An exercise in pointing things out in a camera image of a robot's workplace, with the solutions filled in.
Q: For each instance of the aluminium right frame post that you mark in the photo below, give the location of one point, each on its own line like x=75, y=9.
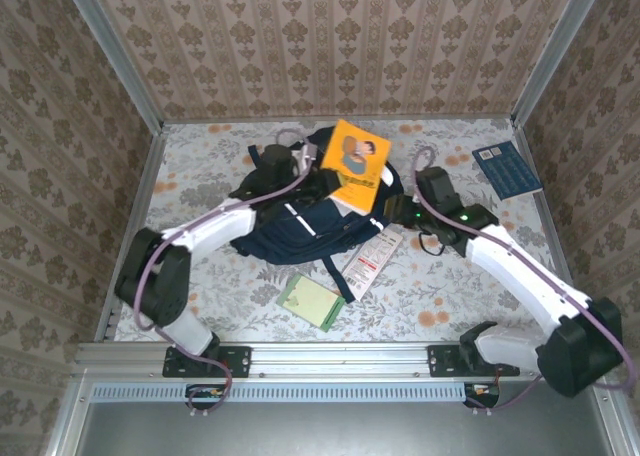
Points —
x=555, y=51

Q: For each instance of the grey metal panel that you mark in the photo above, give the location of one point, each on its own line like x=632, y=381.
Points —
x=350, y=431

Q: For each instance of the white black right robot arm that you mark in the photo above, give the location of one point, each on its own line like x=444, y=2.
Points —
x=520, y=281

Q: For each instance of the yellow book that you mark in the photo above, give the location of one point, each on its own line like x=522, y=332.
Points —
x=350, y=146

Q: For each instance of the navy blue backpack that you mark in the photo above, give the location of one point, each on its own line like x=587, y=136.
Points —
x=300, y=241

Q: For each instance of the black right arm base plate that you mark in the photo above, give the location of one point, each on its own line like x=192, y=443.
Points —
x=440, y=361

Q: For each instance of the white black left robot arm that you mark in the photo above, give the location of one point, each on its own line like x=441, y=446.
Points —
x=215, y=226

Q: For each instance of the aluminium right side rail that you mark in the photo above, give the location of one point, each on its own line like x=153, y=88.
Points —
x=561, y=256

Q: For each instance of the aluminium left frame post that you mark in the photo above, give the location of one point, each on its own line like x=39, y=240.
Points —
x=115, y=61

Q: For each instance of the blue book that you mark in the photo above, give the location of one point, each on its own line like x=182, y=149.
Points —
x=505, y=168

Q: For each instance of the green notepad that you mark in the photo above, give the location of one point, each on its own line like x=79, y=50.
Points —
x=310, y=301

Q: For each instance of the aluminium front frame rail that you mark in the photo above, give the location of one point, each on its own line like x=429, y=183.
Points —
x=340, y=358

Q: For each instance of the floral tablecloth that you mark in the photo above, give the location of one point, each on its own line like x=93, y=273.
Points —
x=450, y=296

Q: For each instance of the aluminium left side rail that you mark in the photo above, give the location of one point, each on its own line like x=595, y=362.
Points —
x=146, y=186

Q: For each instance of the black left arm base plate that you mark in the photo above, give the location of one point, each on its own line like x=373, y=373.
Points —
x=235, y=361

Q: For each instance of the white ruler set package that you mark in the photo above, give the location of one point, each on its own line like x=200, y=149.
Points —
x=367, y=266

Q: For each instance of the aluminium frame post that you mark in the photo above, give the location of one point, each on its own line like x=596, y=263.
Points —
x=115, y=61
x=555, y=51

